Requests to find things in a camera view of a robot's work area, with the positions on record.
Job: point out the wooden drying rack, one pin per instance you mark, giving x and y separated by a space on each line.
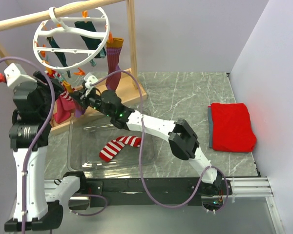
126 91

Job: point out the white round sock hanger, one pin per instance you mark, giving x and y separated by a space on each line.
81 39

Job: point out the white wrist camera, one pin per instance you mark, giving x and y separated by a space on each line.
89 81
15 75

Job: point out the pink sock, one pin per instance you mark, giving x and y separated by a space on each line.
65 106

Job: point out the purple sock with orange cuff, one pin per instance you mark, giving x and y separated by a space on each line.
113 50

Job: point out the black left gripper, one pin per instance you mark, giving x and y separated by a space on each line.
39 75

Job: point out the dark teal sock left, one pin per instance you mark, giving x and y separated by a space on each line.
60 55

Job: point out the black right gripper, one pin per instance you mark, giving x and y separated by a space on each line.
80 97

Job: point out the red white striped sock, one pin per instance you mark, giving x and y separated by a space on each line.
57 81
113 147

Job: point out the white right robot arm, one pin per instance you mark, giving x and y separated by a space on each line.
182 139

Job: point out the aluminium frame rail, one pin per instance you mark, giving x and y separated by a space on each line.
250 187

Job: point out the folded red cloth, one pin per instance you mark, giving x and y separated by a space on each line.
230 128

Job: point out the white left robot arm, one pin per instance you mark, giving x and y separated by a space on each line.
29 141

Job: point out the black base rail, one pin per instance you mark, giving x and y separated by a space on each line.
174 190

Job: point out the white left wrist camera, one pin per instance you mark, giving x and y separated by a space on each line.
15 75

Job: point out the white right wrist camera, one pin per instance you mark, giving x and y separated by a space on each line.
89 81

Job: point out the clear plastic bin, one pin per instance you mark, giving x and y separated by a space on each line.
95 144

